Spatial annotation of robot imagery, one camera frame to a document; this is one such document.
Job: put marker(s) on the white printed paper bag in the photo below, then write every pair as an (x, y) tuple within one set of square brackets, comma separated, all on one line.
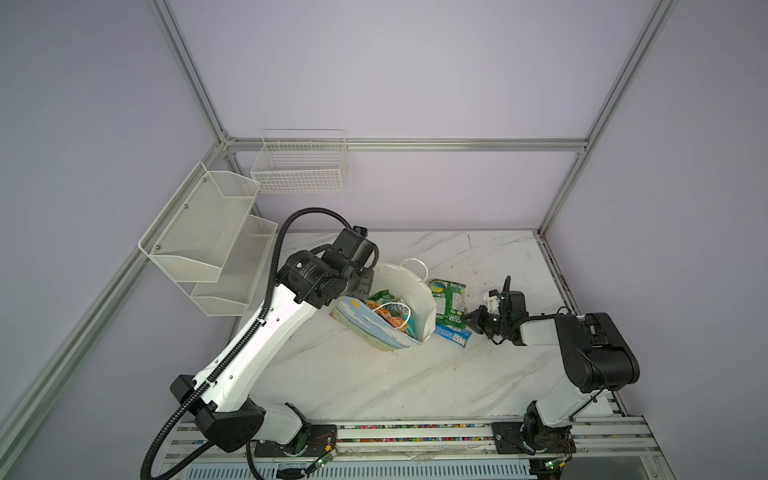
[(409, 281)]

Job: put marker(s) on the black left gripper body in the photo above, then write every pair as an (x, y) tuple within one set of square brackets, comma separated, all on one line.
[(360, 283)]

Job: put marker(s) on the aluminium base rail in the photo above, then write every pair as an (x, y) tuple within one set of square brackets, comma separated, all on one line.
[(614, 447)]

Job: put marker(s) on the green candy bag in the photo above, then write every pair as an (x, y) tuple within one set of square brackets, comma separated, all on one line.
[(450, 302)]

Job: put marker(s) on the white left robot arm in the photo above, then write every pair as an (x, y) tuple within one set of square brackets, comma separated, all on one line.
[(218, 397)]

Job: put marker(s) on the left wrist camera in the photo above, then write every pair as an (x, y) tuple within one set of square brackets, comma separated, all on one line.
[(354, 243)]

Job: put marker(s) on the blue snack packet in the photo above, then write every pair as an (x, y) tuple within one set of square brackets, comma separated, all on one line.
[(458, 336)]

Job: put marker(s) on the white wire basket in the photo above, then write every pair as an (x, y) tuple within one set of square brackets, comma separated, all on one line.
[(296, 161)]

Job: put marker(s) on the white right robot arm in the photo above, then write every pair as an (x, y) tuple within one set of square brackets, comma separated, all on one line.
[(595, 358)]

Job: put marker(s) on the aluminium frame posts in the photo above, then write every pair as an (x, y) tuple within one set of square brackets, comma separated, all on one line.
[(25, 421)]

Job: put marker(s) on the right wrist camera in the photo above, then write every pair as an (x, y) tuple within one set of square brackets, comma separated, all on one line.
[(496, 299)]

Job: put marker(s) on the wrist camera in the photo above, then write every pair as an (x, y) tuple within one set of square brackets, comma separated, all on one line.
[(354, 243), (496, 299)]

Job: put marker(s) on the white mesh shelf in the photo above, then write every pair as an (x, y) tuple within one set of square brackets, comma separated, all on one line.
[(233, 292), (191, 240)]

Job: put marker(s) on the white mesh shelf lower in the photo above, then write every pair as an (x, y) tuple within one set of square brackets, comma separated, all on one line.
[(233, 292)]

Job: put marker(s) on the teal Fox's candy bag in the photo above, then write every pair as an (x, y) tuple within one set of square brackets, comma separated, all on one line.
[(408, 326), (384, 296)]

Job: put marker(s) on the orange Fox's candy bag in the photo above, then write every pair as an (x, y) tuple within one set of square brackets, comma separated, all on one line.
[(393, 312)]

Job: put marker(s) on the white mesh shelf upper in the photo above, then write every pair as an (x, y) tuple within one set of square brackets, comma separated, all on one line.
[(191, 240)]

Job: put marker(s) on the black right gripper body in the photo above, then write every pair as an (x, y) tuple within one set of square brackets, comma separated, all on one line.
[(497, 324)]

